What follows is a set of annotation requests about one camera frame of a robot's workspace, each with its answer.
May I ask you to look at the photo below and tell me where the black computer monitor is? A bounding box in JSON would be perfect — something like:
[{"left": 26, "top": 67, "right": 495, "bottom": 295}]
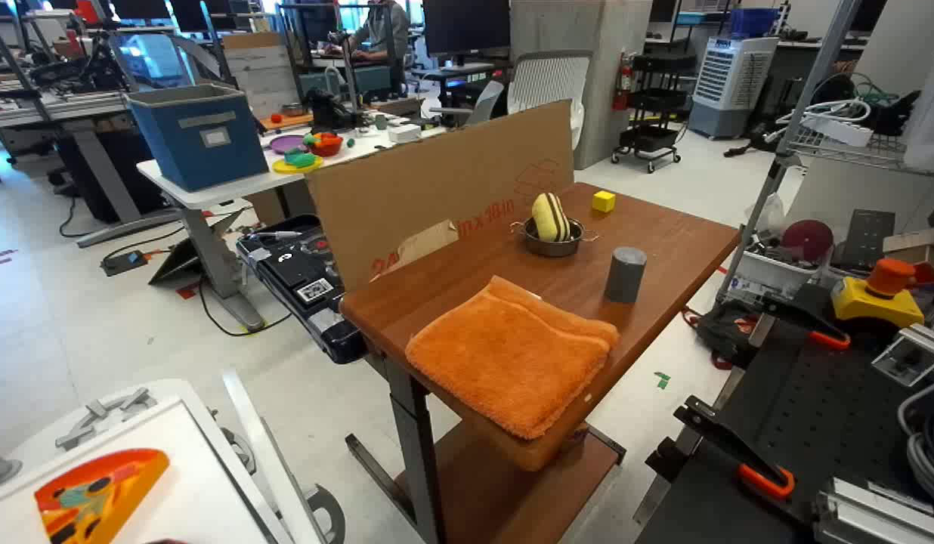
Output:
[{"left": 424, "top": 0, "right": 511, "bottom": 53}]

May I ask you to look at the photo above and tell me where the dark red disc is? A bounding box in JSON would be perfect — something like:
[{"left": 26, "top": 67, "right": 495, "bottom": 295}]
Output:
[{"left": 780, "top": 219, "right": 835, "bottom": 264}]

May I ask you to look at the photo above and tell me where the black orange clamp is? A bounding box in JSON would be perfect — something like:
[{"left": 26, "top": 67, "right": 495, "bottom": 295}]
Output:
[
  {"left": 736, "top": 292, "right": 854, "bottom": 351},
  {"left": 675, "top": 397, "right": 799, "bottom": 502}
]

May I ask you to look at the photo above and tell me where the black utility cart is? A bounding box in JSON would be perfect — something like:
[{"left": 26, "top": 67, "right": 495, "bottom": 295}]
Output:
[{"left": 613, "top": 51, "right": 697, "bottom": 172}]

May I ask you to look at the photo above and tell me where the brown cardboard sheet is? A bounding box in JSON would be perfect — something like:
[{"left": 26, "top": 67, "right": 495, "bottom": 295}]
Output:
[{"left": 308, "top": 100, "right": 576, "bottom": 291}]

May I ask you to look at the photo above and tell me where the grey cylinder cup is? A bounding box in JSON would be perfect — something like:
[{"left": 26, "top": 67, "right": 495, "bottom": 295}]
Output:
[{"left": 605, "top": 248, "right": 648, "bottom": 303}]

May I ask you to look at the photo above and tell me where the red fire extinguisher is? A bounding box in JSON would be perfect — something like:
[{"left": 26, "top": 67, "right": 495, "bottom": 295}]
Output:
[{"left": 613, "top": 51, "right": 636, "bottom": 111}]

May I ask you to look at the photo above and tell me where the black orange clamp lower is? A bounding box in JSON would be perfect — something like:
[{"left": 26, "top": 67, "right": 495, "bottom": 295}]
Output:
[{"left": 675, "top": 397, "right": 799, "bottom": 502}]

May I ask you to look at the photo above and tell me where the small metal pot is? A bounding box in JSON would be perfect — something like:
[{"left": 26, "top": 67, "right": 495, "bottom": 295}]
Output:
[{"left": 511, "top": 216, "right": 590, "bottom": 259}]

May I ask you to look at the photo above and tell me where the white side table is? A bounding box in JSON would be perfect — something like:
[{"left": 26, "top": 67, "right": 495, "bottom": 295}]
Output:
[{"left": 137, "top": 116, "right": 443, "bottom": 331}]

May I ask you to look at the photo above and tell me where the yellow cube block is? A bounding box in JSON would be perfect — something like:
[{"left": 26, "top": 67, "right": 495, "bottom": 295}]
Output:
[{"left": 590, "top": 189, "right": 617, "bottom": 214}]

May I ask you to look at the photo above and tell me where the blue storage bin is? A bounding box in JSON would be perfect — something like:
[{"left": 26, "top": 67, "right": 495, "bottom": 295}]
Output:
[{"left": 126, "top": 84, "right": 268, "bottom": 189}]

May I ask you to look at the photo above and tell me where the orange patterned plastic piece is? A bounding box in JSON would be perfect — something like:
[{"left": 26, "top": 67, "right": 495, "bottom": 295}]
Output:
[{"left": 35, "top": 446, "right": 170, "bottom": 544}]

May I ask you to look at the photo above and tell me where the black orange clamp upper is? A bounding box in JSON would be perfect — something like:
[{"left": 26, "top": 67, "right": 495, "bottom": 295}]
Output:
[{"left": 736, "top": 292, "right": 854, "bottom": 351}]

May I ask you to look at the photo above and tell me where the folded orange towel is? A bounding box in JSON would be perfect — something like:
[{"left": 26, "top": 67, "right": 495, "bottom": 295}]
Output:
[{"left": 405, "top": 276, "right": 619, "bottom": 442}]

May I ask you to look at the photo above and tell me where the green toy plate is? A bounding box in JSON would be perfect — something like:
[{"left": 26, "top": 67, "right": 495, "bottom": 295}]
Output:
[{"left": 284, "top": 150, "right": 314, "bottom": 169}]

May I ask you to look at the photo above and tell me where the red toy bowl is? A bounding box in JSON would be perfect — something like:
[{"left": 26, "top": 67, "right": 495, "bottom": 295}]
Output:
[{"left": 308, "top": 132, "right": 343, "bottom": 156}]

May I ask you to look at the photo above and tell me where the white portable air cooler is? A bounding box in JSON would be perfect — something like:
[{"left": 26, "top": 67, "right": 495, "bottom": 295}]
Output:
[{"left": 689, "top": 36, "right": 778, "bottom": 139}]

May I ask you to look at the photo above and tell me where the black case on floor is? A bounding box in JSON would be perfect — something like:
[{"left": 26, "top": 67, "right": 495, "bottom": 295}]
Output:
[{"left": 237, "top": 214, "right": 367, "bottom": 361}]

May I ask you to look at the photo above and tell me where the yellow emergency stop button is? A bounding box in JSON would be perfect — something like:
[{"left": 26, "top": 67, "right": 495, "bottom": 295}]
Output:
[{"left": 833, "top": 257, "right": 925, "bottom": 325}]

